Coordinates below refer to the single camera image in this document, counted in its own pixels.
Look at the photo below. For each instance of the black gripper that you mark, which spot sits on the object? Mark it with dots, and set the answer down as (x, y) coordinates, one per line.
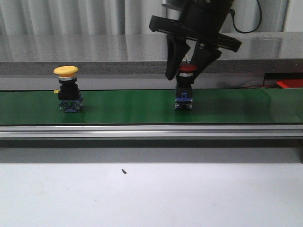
(199, 20)

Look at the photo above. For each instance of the green conveyor belt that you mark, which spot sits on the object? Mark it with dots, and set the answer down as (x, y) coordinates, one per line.
(155, 106)

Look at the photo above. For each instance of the red plastic tray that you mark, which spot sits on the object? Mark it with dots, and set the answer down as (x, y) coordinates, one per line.
(290, 83)

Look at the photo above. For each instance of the conveyor support leg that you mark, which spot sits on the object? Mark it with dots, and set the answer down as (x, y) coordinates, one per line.
(301, 147)

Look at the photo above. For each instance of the grey stone counter slab left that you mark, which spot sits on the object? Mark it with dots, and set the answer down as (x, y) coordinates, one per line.
(92, 54)

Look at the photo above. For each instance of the grey pleated curtain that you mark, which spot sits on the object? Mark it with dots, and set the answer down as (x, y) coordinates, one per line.
(123, 17)

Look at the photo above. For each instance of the aluminium conveyor side rail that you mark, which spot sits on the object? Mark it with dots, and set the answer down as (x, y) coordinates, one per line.
(154, 131)

